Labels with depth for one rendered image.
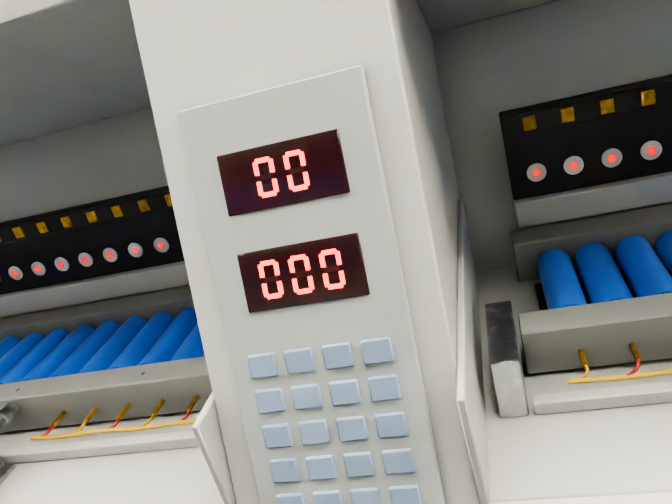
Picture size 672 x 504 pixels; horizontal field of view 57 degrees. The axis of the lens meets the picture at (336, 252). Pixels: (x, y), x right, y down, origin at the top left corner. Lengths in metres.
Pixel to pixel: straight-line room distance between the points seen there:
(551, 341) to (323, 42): 0.16
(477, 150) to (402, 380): 0.22
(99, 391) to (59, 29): 0.18
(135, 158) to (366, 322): 0.30
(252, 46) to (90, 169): 0.29
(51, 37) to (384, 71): 0.16
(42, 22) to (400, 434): 0.21
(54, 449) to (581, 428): 0.25
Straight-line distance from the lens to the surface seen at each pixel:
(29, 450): 0.38
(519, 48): 0.42
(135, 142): 0.49
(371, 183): 0.21
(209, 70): 0.24
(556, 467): 0.26
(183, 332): 0.40
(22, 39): 0.31
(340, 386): 0.23
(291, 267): 0.22
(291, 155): 0.22
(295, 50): 0.23
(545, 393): 0.29
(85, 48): 0.33
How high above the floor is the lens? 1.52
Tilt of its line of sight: 4 degrees down
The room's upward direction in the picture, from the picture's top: 11 degrees counter-clockwise
